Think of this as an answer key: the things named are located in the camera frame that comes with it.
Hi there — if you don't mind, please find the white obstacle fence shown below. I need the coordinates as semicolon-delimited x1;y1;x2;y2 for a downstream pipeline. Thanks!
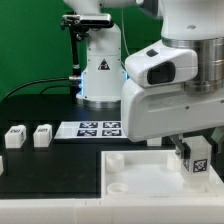
0;194;224;224

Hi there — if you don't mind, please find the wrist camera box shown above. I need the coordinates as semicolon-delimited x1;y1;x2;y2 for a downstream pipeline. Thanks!
125;41;198;88

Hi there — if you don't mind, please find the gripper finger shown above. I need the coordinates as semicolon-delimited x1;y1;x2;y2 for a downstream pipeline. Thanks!
211;127;224;144
170;135;191;159

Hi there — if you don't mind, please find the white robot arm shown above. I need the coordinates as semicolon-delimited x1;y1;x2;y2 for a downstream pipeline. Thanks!
64;0;224;142

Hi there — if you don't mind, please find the white part left edge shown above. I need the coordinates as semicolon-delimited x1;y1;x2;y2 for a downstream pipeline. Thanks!
0;156;4;176

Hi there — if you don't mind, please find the white tag sheet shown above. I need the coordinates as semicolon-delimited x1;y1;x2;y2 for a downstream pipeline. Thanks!
55;121;126;140

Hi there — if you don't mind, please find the black cable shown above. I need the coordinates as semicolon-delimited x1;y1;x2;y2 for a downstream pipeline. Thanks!
1;76;82;101

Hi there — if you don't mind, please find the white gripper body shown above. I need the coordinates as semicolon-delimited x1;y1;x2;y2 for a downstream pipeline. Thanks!
121;79;224;142

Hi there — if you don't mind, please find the white square tabletop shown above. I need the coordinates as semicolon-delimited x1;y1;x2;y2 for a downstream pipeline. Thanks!
101;150;224;198

